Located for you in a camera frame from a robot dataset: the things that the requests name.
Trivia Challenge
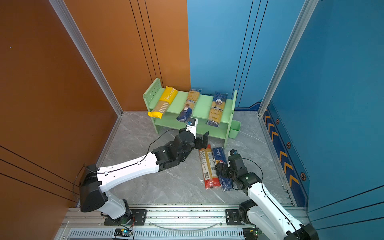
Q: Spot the red spaghetti bag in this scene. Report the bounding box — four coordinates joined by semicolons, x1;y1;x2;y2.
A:
199;145;221;189

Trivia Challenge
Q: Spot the blue yellow pasta bag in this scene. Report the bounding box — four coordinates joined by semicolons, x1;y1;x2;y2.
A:
206;92;228;128

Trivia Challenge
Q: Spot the yellow blue spaghetti bag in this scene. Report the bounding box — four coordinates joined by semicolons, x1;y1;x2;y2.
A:
177;89;201;123

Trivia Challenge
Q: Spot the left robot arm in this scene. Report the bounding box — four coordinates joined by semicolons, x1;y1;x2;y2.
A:
80;130;209;224

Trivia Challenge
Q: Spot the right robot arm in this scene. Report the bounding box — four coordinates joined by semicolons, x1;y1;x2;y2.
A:
216;150;319;240

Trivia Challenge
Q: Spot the green two-tier shelf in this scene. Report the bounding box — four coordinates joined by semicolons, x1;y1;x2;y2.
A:
143;78;236;147

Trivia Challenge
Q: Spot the blue Barilla spaghetti box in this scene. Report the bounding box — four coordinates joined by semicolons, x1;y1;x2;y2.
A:
212;147;233;192

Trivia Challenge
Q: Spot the green side cup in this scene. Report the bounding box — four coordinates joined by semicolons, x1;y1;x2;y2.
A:
229;120;242;139

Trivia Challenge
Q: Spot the right circuit board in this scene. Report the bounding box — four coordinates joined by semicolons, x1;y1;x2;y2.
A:
243;228;260;240

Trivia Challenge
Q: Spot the circuit board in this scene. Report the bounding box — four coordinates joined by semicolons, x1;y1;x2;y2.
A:
243;228;260;240
114;228;134;240

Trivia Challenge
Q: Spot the left circuit board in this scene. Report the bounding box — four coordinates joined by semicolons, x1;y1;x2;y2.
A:
114;228;134;240

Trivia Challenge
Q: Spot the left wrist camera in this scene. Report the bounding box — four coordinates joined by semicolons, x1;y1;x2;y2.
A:
186;118;198;139

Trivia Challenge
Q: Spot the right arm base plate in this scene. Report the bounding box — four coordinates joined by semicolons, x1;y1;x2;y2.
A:
225;209;250;226

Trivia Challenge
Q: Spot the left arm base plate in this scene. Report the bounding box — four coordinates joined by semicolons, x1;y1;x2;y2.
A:
104;209;148;227

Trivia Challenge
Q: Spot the aluminium front rail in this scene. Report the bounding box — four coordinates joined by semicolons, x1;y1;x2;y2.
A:
53;203;319;240

